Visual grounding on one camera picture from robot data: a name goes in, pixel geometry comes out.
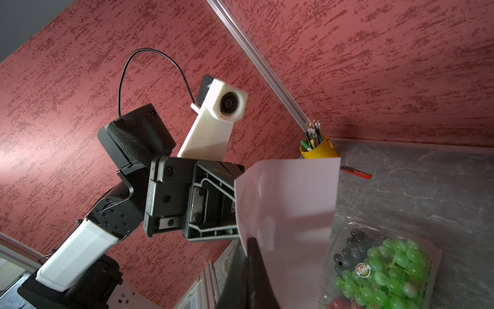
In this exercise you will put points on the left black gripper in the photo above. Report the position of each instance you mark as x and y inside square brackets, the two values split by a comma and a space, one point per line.
[196, 197]

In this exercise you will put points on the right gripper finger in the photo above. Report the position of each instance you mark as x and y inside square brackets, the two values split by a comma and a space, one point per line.
[247, 285]

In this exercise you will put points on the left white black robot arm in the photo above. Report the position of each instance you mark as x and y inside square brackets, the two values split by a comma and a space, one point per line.
[79, 274]

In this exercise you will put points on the round sticker on grapes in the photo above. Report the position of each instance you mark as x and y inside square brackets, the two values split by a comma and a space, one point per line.
[363, 270]

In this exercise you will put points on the mixed grapes clear box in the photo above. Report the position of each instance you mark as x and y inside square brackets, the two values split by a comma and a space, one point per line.
[404, 268]

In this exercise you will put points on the pens in cup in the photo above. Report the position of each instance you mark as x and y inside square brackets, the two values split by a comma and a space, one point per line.
[313, 136]

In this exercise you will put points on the yellow pen cup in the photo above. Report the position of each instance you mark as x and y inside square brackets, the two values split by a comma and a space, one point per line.
[324, 150]

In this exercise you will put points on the red marker pen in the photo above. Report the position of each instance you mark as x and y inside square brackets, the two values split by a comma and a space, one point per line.
[355, 172]

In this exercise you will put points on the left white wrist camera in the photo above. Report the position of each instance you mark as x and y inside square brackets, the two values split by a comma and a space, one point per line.
[219, 106]

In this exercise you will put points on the left aluminium corner post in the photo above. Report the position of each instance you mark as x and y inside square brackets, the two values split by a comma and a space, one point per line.
[259, 62]

